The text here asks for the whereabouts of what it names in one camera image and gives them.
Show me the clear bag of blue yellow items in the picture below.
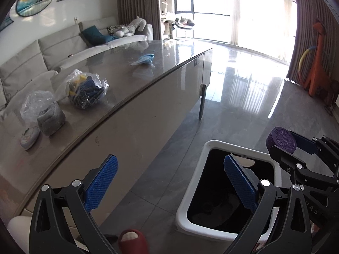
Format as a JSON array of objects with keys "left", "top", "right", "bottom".
[{"left": 65, "top": 69, "right": 109, "bottom": 109}]

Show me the red slipper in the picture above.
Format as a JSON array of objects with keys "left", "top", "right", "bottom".
[{"left": 118, "top": 229, "right": 149, "bottom": 254}]

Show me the floral pillow right sofa end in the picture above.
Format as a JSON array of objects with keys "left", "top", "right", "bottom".
[{"left": 106, "top": 25, "right": 125, "bottom": 36}]

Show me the orange giraffe toy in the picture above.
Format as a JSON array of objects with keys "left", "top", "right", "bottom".
[{"left": 298, "top": 18, "right": 338, "bottom": 115}]

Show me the clear plastic bag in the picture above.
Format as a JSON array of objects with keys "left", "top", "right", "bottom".
[{"left": 20, "top": 90, "right": 55, "bottom": 123}]

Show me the white chair with clutter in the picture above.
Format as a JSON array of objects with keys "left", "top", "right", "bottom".
[{"left": 160, "top": 0, "right": 195, "bottom": 40}]

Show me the grey sectional sofa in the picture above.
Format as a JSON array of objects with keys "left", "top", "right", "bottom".
[{"left": 1, "top": 16, "right": 153, "bottom": 109}]

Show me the grey curtain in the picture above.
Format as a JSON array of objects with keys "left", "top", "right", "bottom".
[{"left": 117, "top": 0, "right": 161, "bottom": 40}]

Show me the left blue wall panel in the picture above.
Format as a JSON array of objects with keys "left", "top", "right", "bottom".
[{"left": 0, "top": 13, "right": 13, "bottom": 31}]

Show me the sheer white curtain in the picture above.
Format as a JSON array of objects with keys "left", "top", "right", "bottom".
[{"left": 230, "top": 0, "right": 297, "bottom": 64}]

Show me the round cartoon tin lid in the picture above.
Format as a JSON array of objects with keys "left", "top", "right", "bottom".
[{"left": 20, "top": 126, "right": 40, "bottom": 150}]

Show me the small blue wrapper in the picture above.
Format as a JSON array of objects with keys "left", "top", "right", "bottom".
[{"left": 131, "top": 54, "right": 155, "bottom": 66}]

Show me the white plush toy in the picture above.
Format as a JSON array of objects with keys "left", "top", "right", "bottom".
[{"left": 113, "top": 17, "right": 147, "bottom": 38}]

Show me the purple round lid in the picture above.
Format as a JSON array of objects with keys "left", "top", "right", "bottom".
[{"left": 266, "top": 127, "right": 297, "bottom": 154}]

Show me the brown right curtain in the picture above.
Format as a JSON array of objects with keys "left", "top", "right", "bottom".
[{"left": 287, "top": 0, "right": 338, "bottom": 85}]

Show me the teal cushion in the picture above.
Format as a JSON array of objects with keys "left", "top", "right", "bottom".
[{"left": 82, "top": 26, "right": 115, "bottom": 46}]

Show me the grey stone coffee table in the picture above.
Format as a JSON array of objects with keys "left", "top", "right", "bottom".
[{"left": 1, "top": 41, "right": 213, "bottom": 224}]

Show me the grey fabric pouch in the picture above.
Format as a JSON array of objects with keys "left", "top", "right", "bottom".
[{"left": 37, "top": 102, "right": 65, "bottom": 136}]

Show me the white trash bin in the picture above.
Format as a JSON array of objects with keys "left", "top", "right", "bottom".
[{"left": 176, "top": 140, "right": 282, "bottom": 242}]

